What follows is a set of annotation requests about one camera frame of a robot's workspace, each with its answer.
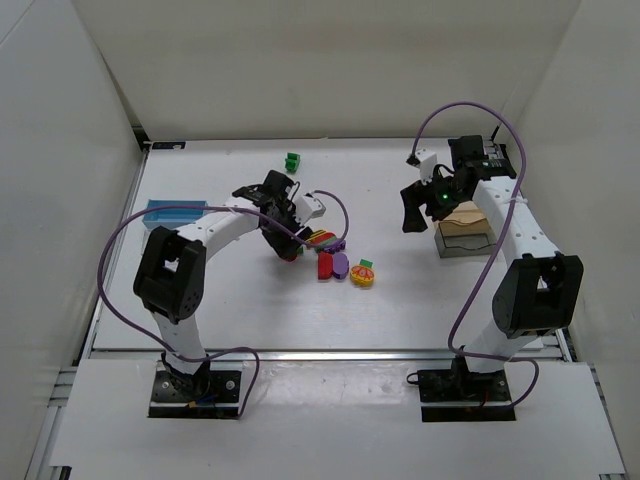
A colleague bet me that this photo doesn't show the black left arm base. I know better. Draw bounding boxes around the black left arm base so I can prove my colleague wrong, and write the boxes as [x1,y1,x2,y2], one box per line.
[147,366,242,420]

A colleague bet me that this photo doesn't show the green stepped lego block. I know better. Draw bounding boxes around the green stepped lego block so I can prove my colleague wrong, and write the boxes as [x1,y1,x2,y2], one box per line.
[284,152,301,174]

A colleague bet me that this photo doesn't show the orange translucent container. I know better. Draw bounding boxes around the orange translucent container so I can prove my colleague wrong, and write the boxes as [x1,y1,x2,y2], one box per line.
[439,202,491,236]

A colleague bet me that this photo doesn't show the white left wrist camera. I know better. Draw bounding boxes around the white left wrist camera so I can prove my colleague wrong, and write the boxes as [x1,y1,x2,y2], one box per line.
[294,193,326,225]

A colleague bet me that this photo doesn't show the purple flat lego plate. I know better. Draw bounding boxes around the purple flat lego plate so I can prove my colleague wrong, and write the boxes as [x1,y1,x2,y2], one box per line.
[323,240,346,254]

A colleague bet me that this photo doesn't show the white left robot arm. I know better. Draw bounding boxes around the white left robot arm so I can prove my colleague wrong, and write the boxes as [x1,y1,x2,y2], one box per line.
[133,170,325,396]

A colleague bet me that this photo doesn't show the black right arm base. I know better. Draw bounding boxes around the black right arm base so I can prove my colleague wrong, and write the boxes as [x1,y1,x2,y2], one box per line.
[406,359,516,423]

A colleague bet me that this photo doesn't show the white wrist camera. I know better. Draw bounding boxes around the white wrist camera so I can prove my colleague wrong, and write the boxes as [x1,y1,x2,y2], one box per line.
[294,193,326,225]
[408,149,438,184]

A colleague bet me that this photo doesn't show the grey translucent container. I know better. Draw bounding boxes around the grey translucent container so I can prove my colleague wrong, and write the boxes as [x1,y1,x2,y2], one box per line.
[434,226,496,259]

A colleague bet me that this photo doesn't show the yellow black striped lego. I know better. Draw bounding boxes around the yellow black striped lego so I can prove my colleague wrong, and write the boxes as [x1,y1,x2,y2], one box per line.
[307,229,336,245]

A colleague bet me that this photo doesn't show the red half-round lego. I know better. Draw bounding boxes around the red half-round lego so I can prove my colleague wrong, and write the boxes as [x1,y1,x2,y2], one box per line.
[317,251,333,281]

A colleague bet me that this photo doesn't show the blue plastic container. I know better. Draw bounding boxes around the blue plastic container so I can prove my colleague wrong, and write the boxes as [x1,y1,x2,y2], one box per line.
[142,199,208,230]

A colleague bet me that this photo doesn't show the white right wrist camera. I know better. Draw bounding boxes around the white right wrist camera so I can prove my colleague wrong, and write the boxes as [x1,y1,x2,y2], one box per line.
[408,149,438,184]

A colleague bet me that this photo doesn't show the blue label sticker left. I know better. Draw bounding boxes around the blue label sticker left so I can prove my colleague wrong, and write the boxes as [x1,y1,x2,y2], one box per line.
[151,142,186,150]

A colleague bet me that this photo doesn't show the purple half-round lego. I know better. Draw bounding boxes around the purple half-round lego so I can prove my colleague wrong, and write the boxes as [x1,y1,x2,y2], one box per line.
[332,252,350,280]

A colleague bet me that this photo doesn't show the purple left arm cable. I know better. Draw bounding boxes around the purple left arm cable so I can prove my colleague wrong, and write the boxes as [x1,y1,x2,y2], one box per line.
[98,189,349,420]

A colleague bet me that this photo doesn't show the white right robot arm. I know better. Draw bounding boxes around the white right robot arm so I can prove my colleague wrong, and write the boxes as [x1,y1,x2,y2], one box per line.
[400,135,584,374]

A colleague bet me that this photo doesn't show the red green rounded lego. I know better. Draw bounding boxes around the red green rounded lego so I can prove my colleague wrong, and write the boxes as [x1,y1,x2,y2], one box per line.
[309,232,338,252]

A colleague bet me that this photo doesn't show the yellow orange printed lego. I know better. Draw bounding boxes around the yellow orange printed lego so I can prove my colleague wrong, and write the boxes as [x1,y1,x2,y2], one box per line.
[349,264,375,288]

